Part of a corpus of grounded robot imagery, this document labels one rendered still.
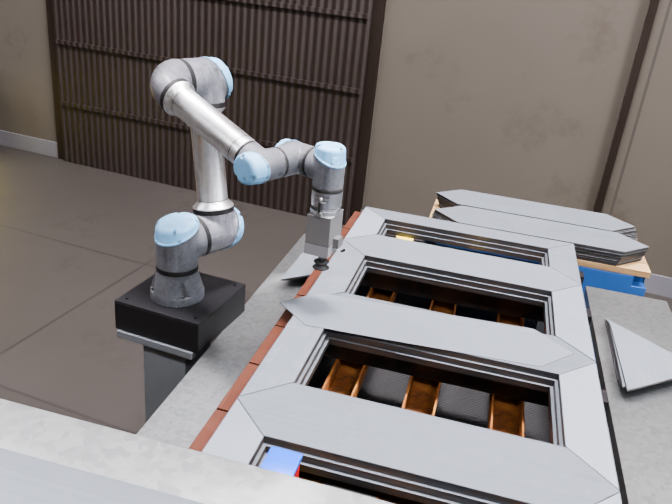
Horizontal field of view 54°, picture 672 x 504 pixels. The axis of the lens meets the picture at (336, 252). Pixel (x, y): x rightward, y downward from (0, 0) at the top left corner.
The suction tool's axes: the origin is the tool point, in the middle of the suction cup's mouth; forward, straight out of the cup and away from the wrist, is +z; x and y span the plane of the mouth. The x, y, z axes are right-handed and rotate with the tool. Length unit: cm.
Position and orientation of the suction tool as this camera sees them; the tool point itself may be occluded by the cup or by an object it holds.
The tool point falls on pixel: (320, 267)
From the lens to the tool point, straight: 167.7
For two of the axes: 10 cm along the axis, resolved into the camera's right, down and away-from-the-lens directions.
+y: 3.7, -3.5, 8.6
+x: -9.2, -2.3, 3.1
